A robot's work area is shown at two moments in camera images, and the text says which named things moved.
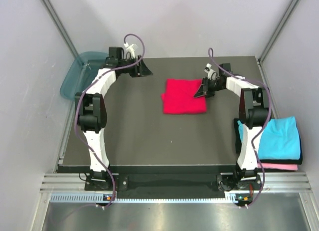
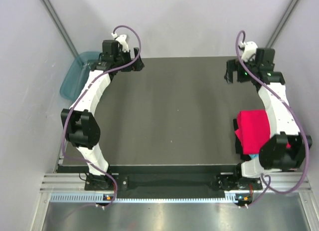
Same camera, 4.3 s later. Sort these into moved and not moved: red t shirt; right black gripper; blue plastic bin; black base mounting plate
Moved: right black gripper; red t shirt
Not moved: black base mounting plate; blue plastic bin
